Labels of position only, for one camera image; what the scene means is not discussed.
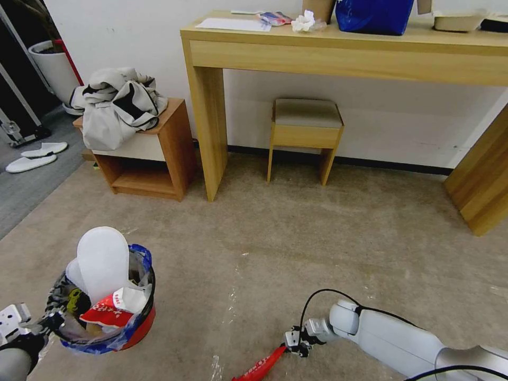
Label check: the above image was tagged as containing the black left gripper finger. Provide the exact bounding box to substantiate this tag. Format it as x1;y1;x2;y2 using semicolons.
34;309;67;333

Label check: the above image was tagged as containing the long red snack wrapper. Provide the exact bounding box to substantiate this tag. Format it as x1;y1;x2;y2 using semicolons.
231;345;287;381

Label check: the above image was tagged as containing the red bin with blue bag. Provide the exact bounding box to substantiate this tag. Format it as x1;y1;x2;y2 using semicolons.
45;243;156;356

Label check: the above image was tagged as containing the yellow black wrapper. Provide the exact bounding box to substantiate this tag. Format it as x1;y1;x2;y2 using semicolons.
65;287;88;315

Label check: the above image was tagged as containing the red snack bag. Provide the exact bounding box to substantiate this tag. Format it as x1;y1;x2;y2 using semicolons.
79;295;134;329

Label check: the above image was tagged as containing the white slipper sole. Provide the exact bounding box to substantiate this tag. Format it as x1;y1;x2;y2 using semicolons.
65;226;131;307

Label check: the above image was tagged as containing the white paper carton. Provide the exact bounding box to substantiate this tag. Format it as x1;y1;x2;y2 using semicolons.
110;285;154;315

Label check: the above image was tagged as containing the wooden stool with grey cushion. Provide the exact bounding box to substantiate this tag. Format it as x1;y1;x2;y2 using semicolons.
266;98;345;187

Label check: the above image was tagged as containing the brown wooden nightstand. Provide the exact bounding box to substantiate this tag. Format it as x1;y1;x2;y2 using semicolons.
72;98;197;203

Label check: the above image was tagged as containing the grey and black clothing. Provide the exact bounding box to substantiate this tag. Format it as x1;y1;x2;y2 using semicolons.
70;67;169;152

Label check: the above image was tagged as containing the white round planter pot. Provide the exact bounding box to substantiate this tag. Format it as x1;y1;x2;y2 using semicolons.
28;39;86;116

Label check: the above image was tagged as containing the red stick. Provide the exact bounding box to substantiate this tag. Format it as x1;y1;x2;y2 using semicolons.
53;38;85;87

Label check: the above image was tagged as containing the light wooden desk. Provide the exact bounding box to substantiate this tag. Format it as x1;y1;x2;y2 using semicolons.
180;9;508;237

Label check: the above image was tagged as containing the crumpled white tissue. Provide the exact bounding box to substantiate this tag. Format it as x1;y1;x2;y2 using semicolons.
290;9;316;33

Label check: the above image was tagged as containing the white paper sheet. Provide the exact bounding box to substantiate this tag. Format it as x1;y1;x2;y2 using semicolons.
195;17;273;33

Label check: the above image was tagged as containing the red blue plastic wrapper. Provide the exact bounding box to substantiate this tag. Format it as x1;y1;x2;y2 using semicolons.
257;11;295;28

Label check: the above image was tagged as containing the blue bag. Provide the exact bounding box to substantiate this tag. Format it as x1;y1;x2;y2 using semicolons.
334;0;415;37

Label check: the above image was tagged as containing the beige takeout container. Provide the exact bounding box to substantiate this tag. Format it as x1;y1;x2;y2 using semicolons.
431;8;489;33

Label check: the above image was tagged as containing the black flat object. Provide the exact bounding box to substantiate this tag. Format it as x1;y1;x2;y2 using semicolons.
479;14;508;33

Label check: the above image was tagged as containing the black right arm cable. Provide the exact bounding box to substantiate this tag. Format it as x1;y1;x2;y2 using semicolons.
299;288;418;331

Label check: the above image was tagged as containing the black case with metal frame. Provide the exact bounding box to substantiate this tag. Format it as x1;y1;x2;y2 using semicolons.
0;0;53;148

